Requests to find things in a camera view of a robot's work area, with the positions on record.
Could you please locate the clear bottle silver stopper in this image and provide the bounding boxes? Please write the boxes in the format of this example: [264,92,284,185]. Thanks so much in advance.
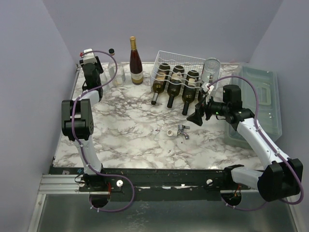
[201,58,221,83]
[100,72,110,91]

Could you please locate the red wine bottle gold cap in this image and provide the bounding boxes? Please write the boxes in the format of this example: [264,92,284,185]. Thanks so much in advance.
[129,36,143,85]

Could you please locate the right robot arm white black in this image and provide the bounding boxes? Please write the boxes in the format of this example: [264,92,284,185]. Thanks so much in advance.
[187,84,304,204]

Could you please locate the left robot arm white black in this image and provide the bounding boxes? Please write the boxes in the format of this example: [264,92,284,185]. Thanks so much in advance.
[61,56,107,191]

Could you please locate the green bottle silver neck rightmost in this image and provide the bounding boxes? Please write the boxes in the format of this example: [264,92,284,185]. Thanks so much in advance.
[197,90,204,102]

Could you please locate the green bottle silver neck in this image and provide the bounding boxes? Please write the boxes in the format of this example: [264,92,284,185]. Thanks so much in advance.
[197,90,204,102]
[151,63,170,105]

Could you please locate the dark bottle black neck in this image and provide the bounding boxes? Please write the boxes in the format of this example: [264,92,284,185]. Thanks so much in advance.
[167,65,184,108]
[182,70,199,116]

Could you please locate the green bottle silver neck leftmost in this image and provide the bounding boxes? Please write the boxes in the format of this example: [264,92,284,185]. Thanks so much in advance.
[151,63,170,105]

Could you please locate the chrome faucet with white fitting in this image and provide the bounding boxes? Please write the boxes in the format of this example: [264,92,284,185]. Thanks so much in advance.
[167,124,190,140]

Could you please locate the clear plastic storage box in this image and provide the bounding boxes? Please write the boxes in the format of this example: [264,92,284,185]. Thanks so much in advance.
[224,63,282,149]

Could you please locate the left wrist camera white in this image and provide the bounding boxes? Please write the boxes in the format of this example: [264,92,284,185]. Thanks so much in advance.
[80,48,97,64]

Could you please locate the white wire wine rack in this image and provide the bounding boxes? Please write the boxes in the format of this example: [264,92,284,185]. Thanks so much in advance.
[150,51,221,93]

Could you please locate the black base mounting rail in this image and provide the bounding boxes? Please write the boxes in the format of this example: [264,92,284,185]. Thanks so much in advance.
[48,166,283,203]

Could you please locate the aluminium extrusion rail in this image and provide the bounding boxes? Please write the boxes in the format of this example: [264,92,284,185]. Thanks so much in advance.
[39,167,262,194]

